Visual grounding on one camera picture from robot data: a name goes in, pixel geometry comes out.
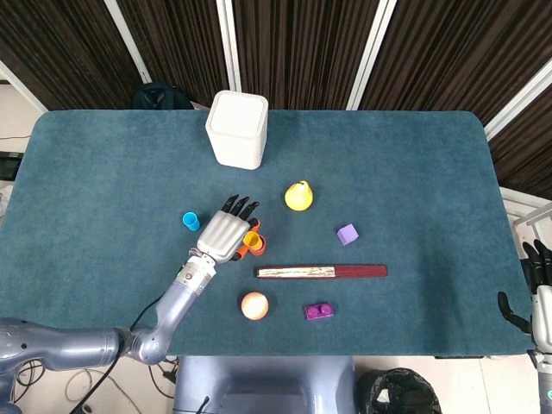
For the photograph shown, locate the dark red folded fan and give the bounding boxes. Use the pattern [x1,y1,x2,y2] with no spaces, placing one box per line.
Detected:
[256,264,388,280]

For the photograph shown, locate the black floor device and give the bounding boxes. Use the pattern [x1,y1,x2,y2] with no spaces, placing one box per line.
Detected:
[0,151,23,181]

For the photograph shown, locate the grey floor cables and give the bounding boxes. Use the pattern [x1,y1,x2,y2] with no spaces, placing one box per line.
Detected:
[12,361,143,414]

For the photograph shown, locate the cyan plastic cup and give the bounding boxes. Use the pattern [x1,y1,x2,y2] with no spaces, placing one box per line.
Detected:
[182,210,202,233]

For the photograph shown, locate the yellow pear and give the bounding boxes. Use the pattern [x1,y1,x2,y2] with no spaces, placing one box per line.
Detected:
[284,179,315,212]

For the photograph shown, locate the teal table cloth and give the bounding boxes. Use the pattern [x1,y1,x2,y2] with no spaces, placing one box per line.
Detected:
[0,110,534,358]

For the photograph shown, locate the blue robot torso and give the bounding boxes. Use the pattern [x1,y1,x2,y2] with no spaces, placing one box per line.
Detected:
[173,355,358,414]

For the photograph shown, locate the white metal rack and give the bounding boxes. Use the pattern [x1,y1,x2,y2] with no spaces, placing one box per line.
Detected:
[499,187,552,255]

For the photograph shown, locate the lilac cube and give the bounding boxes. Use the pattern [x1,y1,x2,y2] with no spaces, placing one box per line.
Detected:
[336,223,360,247]

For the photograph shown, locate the purple building brick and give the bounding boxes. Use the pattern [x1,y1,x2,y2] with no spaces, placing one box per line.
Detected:
[304,303,336,321]

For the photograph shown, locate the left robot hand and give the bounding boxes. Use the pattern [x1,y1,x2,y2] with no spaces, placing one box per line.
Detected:
[196,193,262,263]

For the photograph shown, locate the peach coloured ball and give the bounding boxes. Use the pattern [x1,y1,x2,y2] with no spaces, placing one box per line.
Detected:
[241,292,270,321]

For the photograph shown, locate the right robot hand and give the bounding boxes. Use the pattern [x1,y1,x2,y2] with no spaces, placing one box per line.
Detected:
[497,240,552,350]

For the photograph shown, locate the black trash bag bin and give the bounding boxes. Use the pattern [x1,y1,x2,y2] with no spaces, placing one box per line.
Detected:
[357,367,443,414]

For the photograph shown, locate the dark brown pleated curtain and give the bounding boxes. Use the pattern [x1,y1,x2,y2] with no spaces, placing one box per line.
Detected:
[0,0,552,202]

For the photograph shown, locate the white square bin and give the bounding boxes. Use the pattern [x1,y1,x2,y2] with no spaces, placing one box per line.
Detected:
[204,90,270,171]

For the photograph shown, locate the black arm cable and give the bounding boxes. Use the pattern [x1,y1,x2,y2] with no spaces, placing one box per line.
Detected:
[71,297,160,414]

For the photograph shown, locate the black floor cables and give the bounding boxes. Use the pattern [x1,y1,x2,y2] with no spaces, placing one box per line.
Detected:
[148,355,179,385]

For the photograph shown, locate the black chair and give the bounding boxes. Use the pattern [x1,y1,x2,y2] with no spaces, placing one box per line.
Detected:
[132,82,195,111]

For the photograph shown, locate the white partition post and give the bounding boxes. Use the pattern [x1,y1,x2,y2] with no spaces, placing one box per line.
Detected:
[483,55,552,141]
[216,0,242,92]
[0,60,47,113]
[103,0,153,84]
[346,0,398,111]

